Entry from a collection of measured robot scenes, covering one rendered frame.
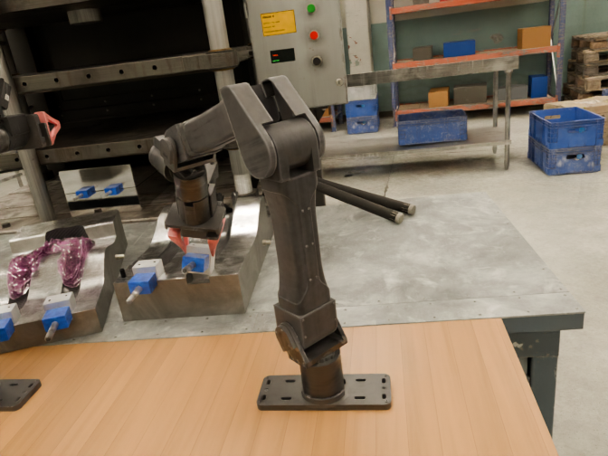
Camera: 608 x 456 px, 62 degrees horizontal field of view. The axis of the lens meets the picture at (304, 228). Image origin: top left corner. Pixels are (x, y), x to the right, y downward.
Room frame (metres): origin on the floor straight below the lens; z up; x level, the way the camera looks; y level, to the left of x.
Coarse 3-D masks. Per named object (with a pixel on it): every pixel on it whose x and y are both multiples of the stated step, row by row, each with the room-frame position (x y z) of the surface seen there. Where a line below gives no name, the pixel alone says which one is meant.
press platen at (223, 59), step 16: (240, 48) 2.15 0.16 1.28; (112, 64) 1.83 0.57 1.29; (128, 64) 1.76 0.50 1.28; (144, 64) 1.76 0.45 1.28; (160, 64) 1.75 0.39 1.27; (176, 64) 1.74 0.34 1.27; (192, 64) 1.71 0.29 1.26; (208, 64) 1.65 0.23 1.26; (224, 64) 1.63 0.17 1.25; (16, 80) 1.81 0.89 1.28; (32, 80) 1.81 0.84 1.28; (48, 80) 1.80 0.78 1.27; (64, 80) 1.79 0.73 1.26; (80, 80) 1.79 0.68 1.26; (96, 80) 1.78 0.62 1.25; (112, 80) 1.77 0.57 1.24
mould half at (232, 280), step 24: (240, 216) 1.18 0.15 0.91; (264, 216) 1.24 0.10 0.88; (168, 240) 1.15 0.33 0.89; (192, 240) 1.13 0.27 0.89; (240, 240) 1.10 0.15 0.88; (168, 264) 0.99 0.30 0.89; (216, 264) 0.96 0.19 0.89; (240, 264) 0.94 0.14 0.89; (120, 288) 0.93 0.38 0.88; (168, 288) 0.92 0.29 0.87; (192, 288) 0.91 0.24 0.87; (216, 288) 0.91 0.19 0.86; (240, 288) 0.90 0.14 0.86; (144, 312) 0.93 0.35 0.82; (168, 312) 0.92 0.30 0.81; (192, 312) 0.92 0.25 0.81; (216, 312) 0.91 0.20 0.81; (240, 312) 0.90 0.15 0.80
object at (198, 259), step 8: (192, 248) 0.92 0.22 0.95; (200, 248) 0.92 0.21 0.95; (208, 248) 0.92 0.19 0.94; (184, 256) 0.88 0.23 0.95; (192, 256) 0.89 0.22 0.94; (200, 256) 0.89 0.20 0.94; (208, 256) 0.91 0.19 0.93; (184, 264) 0.88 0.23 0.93; (192, 264) 0.86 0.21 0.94; (200, 264) 0.88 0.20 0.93; (208, 264) 0.91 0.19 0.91; (184, 272) 0.83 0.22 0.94; (192, 272) 0.91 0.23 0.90; (200, 272) 0.91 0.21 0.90; (208, 272) 0.91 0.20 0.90
